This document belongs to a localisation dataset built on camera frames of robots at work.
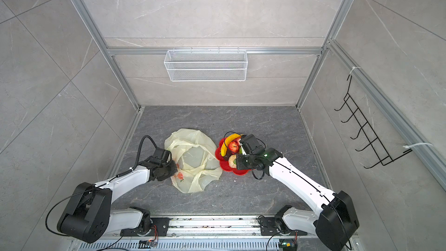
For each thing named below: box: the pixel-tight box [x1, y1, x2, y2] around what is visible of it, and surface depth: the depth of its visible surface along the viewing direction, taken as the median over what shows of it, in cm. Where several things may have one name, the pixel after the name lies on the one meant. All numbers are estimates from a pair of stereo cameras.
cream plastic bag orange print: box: [164, 128, 223, 194], surface depth 90 cm
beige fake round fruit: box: [228, 154, 237, 169], surface depth 89 cm
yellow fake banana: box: [220, 133, 242, 157], surface depth 94 cm
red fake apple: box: [227, 138, 241, 154], surface depth 95 cm
